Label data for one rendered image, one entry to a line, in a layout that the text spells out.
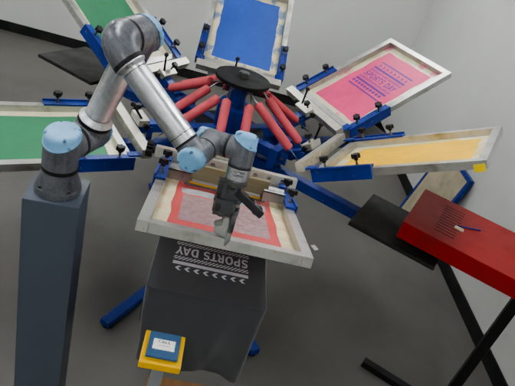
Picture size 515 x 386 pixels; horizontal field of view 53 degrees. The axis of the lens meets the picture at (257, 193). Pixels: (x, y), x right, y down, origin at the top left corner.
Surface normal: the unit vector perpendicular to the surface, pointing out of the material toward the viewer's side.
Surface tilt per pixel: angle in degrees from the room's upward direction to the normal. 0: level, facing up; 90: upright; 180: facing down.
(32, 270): 90
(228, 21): 32
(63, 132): 8
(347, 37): 90
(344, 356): 0
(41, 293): 90
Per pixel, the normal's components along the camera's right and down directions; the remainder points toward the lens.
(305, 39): 0.00, 0.53
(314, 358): 0.26, -0.82
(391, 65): -0.22, -0.66
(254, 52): 0.22, -0.41
